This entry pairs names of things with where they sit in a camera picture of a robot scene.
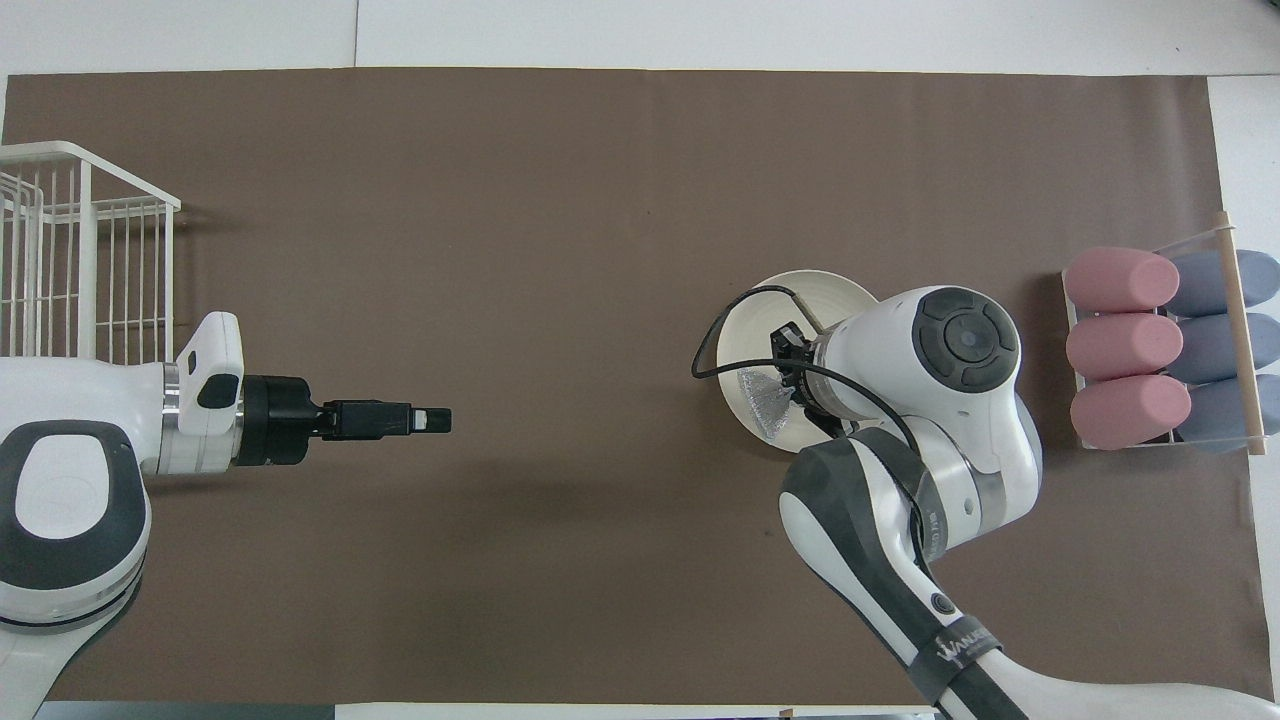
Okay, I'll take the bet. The white wire dish rack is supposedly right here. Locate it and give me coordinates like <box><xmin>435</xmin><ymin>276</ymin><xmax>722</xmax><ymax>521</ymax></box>
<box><xmin>0</xmin><ymin>141</ymin><xmax>183</xmax><ymax>363</ymax></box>

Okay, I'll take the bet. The clear plastic bag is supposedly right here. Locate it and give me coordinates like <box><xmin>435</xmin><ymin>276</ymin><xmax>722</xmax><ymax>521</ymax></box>
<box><xmin>736</xmin><ymin>364</ymin><xmax>803</xmax><ymax>442</ymax></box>

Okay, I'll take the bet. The cream round plate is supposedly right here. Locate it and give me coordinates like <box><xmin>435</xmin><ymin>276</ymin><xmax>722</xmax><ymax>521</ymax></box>
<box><xmin>716</xmin><ymin>270</ymin><xmax>881</xmax><ymax>455</ymax></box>

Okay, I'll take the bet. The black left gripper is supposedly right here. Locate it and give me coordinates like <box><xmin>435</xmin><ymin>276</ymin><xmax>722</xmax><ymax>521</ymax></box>
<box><xmin>236</xmin><ymin>374</ymin><xmax>454</xmax><ymax>468</ymax></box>

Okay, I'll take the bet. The brown table mat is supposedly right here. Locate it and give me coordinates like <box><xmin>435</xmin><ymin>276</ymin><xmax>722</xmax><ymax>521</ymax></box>
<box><xmin>0</xmin><ymin>67</ymin><xmax>1273</xmax><ymax>706</ymax></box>

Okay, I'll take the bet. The blue plastic cup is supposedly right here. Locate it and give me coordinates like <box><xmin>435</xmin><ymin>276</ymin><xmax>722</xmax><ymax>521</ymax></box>
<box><xmin>1180</xmin><ymin>313</ymin><xmax>1280</xmax><ymax>385</ymax></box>
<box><xmin>1178</xmin><ymin>375</ymin><xmax>1280</xmax><ymax>454</ymax></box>
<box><xmin>1168</xmin><ymin>250</ymin><xmax>1280</xmax><ymax>318</ymax></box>

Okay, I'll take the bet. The pink plastic cup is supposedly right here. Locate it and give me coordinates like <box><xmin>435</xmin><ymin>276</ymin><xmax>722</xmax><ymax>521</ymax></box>
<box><xmin>1063</xmin><ymin>247</ymin><xmax>1182</xmax><ymax>314</ymax></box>
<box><xmin>1066</xmin><ymin>312</ymin><xmax>1185</xmax><ymax>382</ymax></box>
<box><xmin>1070</xmin><ymin>374</ymin><xmax>1194</xmax><ymax>452</ymax></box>

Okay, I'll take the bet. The cup holder with wooden bar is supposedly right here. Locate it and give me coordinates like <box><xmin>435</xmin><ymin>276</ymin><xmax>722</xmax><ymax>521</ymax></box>
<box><xmin>1060</xmin><ymin>210</ymin><xmax>1269</xmax><ymax>458</ymax></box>

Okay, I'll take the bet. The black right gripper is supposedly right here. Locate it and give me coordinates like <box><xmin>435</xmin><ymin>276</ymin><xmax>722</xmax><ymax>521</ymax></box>
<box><xmin>770</xmin><ymin>320</ymin><xmax>847</xmax><ymax>442</ymax></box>

